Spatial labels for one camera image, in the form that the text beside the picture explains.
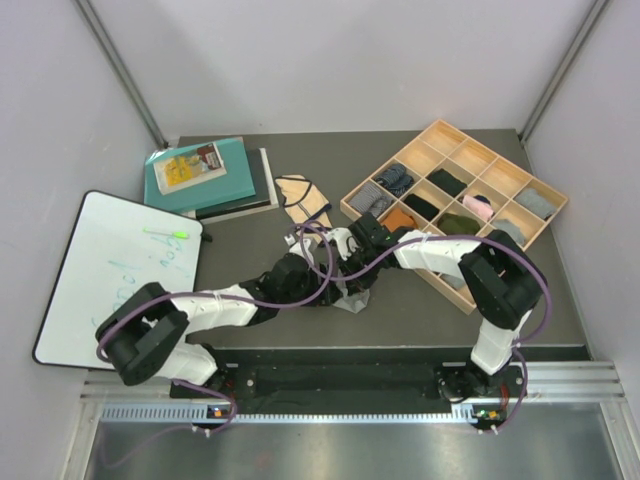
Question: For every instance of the green marker pen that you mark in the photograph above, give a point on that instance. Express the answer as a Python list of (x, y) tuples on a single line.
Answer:
[(172, 234)]

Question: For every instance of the orange rolled garment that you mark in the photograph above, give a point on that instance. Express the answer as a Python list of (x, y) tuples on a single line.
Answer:
[(396, 219)]

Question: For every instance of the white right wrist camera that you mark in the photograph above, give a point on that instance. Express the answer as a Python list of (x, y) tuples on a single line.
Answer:
[(344, 242)]

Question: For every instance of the teal book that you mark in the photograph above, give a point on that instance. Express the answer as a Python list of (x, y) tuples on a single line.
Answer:
[(236, 184)]

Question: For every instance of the beige underwear navy trim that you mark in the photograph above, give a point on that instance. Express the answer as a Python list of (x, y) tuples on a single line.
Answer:
[(303, 201)]

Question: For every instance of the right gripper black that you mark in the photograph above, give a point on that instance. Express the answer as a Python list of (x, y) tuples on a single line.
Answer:
[(357, 283)]

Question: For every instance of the whiteboard black frame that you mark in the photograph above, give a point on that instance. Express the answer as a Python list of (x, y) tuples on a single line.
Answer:
[(107, 259)]

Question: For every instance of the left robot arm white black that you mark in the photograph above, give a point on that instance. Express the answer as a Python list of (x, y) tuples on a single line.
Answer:
[(145, 337)]

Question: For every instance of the pink rolled garment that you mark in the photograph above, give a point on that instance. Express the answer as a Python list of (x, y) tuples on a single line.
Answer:
[(480, 208)]

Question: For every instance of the navy patterned rolled garment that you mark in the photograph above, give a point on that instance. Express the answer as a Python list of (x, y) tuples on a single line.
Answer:
[(395, 180)]

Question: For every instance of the grey rolled garment middle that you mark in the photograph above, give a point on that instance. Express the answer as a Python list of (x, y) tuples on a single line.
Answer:
[(511, 229)]

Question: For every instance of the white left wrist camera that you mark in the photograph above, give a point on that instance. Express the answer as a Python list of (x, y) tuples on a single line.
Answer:
[(302, 247)]

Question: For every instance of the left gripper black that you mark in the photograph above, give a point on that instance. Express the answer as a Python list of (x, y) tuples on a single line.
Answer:
[(329, 295)]

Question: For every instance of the small illustrated paperback book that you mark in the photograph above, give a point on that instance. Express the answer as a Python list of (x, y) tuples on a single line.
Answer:
[(182, 170)]

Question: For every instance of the black rolled garment upper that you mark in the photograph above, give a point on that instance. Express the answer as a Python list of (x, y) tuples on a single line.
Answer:
[(447, 182)]

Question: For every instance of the black rolled garment middle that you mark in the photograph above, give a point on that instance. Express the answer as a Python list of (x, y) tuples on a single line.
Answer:
[(421, 206)]

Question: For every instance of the wooden compartment tray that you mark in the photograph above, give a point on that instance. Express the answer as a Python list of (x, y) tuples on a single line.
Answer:
[(489, 176)]

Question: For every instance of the grey underwear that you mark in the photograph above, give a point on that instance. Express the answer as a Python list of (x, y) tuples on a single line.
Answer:
[(351, 302)]

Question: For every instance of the black rolled garment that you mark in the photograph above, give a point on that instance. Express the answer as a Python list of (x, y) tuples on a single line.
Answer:
[(421, 206), (447, 182)]

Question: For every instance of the striped grey rolled garment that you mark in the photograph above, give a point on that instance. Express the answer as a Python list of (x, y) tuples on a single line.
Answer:
[(370, 198)]

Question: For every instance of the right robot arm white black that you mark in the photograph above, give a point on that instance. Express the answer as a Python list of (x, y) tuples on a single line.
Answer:
[(504, 285)]

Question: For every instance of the dark grey book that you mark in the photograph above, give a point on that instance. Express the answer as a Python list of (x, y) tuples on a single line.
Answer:
[(264, 198)]

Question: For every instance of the grey rolled garment right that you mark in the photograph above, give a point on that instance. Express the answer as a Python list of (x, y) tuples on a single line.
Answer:
[(533, 201)]

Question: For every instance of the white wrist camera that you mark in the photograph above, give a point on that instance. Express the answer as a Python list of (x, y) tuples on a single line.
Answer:
[(344, 242), (302, 247)]

